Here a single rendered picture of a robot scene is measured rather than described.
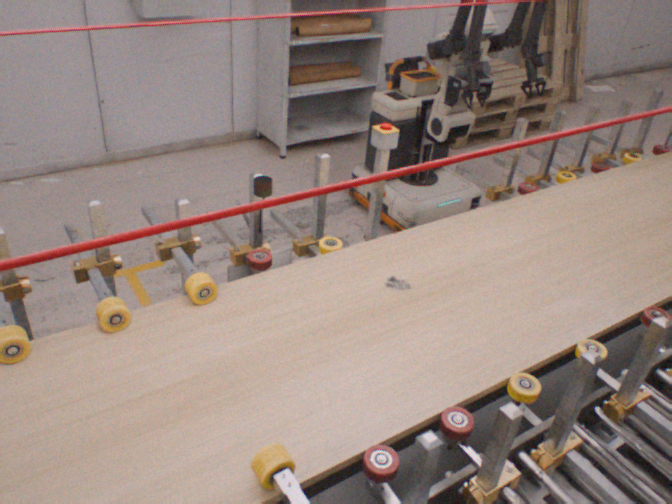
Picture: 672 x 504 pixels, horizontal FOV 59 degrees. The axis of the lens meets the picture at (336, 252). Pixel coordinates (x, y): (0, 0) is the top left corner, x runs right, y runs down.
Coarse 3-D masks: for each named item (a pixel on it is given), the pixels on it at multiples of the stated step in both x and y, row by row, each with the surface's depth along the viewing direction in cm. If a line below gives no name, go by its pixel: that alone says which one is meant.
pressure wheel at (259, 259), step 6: (252, 252) 195; (258, 252) 196; (264, 252) 196; (252, 258) 192; (258, 258) 193; (264, 258) 193; (270, 258) 193; (252, 264) 192; (258, 264) 191; (264, 264) 192; (270, 264) 194; (258, 270) 193
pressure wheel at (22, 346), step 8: (0, 328) 147; (8, 328) 147; (16, 328) 148; (0, 336) 145; (8, 336) 144; (16, 336) 145; (24, 336) 147; (0, 344) 143; (8, 344) 144; (16, 344) 146; (24, 344) 147; (0, 352) 144; (8, 352) 146; (16, 352) 147; (24, 352) 148; (0, 360) 145; (8, 360) 147; (16, 360) 148
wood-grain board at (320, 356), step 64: (576, 192) 252; (640, 192) 257; (320, 256) 197; (384, 256) 200; (448, 256) 203; (512, 256) 207; (576, 256) 210; (640, 256) 213; (192, 320) 166; (256, 320) 168; (320, 320) 171; (384, 320) 173; (448, 320) 175; (512, 320) 177; (576, 320) 180; (0, 384) 142; (64, 384) 144; (128, 384) 145; (192, 384) 147; (256, 384) 148; (320, 384) 150; (384, 384) 152; (448, 384) 153; (0, 448) 128; (64, 448) 129; (128, 448) 130; (192, 448) 131; (256, 448) 133; (320, 448) 134
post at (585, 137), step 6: (594, 108) 275; (588, 114) 278; (594, 114) 276; (588, 120) 279; (594, 120) 278; (588, 132) 281; (582, 138) 284; (588, 138) 283; (582, 144) 285; (588, 144) 286; (576, 150) 289; (582, 150) 286; (576, 156) 289; (582, 156) 288; (576, 162) 290; (582, 162) 291
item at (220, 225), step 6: (210, 210) 224; (216, 222) 218; (222, 222) 218; (216, 228) 219; (222, 228) 215; (228, 228) 215; (222, 234) 216; (228, 234) 212; (234, 234) 212; (228, 240) 212; (234, 240) 209; (240, 240) 209; (234, 246) 208; (246, 258) 201; (252, 270) 199; (264, 270) 196
